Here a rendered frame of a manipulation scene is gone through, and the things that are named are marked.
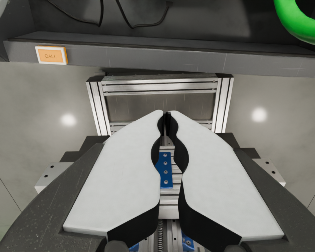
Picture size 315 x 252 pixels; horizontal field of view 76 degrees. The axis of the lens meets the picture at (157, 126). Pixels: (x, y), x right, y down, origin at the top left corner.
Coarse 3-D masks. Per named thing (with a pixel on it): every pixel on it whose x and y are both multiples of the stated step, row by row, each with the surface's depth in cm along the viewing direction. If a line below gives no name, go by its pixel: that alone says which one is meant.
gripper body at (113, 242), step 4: (112, 240) 5; (108, 244) 5; (112, 244) 5; (116, 244) 5; (120, 244) 5; (124, 244) 5; (108, 248) 5; (112, 248) 5; (116, 248) 5; (120, 248) 5; (124, 248) 5; (228, 248) 5; (232, 248) 5; (236, 248) 5; (240, 248) 5
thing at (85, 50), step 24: (24, 48) 37; (72, 48) 37; (96, 48) 37; (120, 48) 37; (144, 48) 37; (168, 48) 37; (192, 48) 37; (216, 48) 40; (240, 48) 42; (264, 48) 43; (288, 48) 44; (216, 72) 40; (240, 72) 39; (264, 72) 39; (288, 72) 39; (312, 72) 39
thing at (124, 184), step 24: (144, 120) 11; (120, 144) 9; (144, 144) 9; (96, 168) 8; (120, 168) 8; (144, 168) 8; (96, 192) 7; (120, 192) 7; (144, 192) 7; (72, 216) 6; (96, 216) 6; (120, 216) 6; (144, 216) 6; (120, 240) 6
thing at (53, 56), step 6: (42, 54) 37; (48, 54) 37; (54, 54) 37; (60, 54) 37; (66, 54) 38; (42, 60) 37; (48, 60) 37; (54, 60) 37; (60, 60) 37; (66, 60) 38
